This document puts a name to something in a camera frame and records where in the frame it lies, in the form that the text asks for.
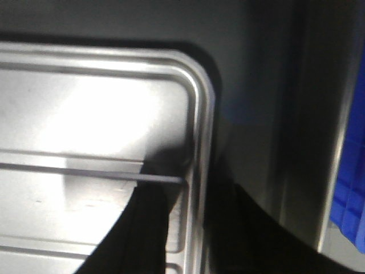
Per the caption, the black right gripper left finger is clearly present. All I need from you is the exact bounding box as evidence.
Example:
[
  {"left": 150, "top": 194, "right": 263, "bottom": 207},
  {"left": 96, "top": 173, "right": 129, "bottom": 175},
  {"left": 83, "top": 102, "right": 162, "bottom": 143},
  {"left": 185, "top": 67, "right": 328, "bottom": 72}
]
[{"left": 76, "top": 180, "right": 181, "bottom": 273}]

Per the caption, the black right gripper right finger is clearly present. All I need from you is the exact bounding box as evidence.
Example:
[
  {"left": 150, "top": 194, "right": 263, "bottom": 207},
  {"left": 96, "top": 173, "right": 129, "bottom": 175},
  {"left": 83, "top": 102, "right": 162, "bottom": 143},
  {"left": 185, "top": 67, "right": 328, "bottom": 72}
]
[{"left": 205, "top": 169, "right": 352, "bottom": 273}]

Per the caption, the small silver ridged tray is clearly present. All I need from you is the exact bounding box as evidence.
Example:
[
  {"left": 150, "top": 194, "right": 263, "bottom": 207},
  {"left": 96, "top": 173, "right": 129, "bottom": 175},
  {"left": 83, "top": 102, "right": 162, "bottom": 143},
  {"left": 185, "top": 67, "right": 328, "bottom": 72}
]
[{"left": 1, "top": 42, "right": 215, "bottom": 273}]

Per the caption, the large grey metal tray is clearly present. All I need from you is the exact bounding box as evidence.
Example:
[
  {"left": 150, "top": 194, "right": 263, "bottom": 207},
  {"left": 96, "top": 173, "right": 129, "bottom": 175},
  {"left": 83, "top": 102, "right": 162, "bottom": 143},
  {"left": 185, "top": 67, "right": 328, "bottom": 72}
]
[{"left": 1, "top": 1, "right": 364, "bottom": 251}]

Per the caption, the blue crate lower shelf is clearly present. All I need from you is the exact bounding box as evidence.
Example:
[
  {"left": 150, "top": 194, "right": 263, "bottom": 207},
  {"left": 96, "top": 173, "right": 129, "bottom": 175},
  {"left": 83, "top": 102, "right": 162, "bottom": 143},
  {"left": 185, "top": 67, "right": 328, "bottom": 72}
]
[{"left": 330, "top": 53, "right": 364, "bottom": 253}]

